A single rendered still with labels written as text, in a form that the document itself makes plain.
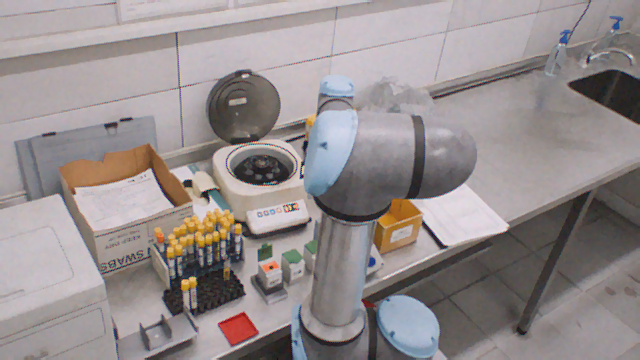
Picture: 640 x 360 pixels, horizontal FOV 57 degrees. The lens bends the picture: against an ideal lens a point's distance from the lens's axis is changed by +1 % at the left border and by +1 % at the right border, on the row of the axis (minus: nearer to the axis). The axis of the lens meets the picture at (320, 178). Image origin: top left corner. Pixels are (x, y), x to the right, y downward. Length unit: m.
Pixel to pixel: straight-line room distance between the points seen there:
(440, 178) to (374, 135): 0.10
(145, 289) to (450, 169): 0.89
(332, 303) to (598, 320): 2.11
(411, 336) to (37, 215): 0.73
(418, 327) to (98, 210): 0.89
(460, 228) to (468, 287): 1.15
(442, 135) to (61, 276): 0.68
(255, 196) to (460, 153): 0.84
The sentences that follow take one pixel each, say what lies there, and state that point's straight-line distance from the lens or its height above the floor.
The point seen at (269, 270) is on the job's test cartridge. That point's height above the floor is 0.95.
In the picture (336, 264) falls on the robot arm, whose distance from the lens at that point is 0.89.
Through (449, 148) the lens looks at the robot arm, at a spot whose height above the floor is 1.54.
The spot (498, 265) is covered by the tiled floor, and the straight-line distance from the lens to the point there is 2.99.
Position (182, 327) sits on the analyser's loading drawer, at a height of 0.92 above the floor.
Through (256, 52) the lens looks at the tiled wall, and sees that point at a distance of 1.76.
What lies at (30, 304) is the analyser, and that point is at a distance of 1.07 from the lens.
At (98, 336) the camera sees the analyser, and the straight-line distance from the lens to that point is 1.17.
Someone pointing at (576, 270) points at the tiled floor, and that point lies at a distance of 3.15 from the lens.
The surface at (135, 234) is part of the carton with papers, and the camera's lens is 1.44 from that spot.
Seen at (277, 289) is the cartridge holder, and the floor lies 0.89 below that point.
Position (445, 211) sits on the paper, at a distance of 1.74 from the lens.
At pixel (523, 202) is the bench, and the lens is 1.90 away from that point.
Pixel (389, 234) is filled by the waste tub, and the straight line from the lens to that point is 1.53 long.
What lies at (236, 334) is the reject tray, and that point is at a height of 0.88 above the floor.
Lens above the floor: 1.95
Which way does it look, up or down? 37 degrees down
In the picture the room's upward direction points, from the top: 7 degrees clockwise
